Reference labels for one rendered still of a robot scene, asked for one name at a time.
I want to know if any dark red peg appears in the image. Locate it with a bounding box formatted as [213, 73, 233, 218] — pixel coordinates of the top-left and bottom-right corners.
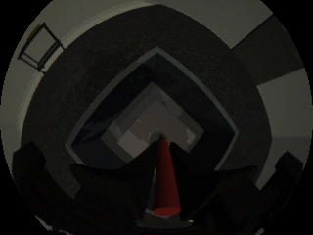
[153, 140, 181, 216]

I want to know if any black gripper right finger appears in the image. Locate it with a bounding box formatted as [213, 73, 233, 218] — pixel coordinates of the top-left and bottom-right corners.
[169, 141, 258, 222]

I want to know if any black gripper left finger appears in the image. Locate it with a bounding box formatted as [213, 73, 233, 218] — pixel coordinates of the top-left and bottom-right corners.
[69, 141, 157, 222]

